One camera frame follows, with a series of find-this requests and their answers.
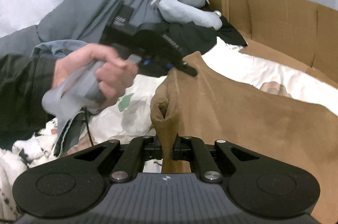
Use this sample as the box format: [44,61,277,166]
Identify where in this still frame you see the brown printed t-shirt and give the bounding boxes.
[151,52,337,223]

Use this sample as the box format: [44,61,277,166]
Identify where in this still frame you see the black sleeved left forearm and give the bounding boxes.
[1,54,56,150]

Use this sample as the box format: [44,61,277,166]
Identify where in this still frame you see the person's left hand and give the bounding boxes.
[52,43,138,109]

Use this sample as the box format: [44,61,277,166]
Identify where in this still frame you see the cream bear print bedsheet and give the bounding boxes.
[0,36,338,222]

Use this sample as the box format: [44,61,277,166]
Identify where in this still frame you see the black cloth beside pillow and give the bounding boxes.
[158,16,248,56]

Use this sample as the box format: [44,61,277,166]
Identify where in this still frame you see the grey neck pillow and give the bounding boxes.
[152,0,222,30]

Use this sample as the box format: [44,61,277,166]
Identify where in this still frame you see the grey blue pillow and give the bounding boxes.
[1,0,162,55]

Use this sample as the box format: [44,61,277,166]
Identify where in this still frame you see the blue denim garment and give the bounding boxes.
[31,39,87,59]

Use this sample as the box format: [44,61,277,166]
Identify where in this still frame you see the brown cardboard sheet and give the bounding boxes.
[209,0,337,87]

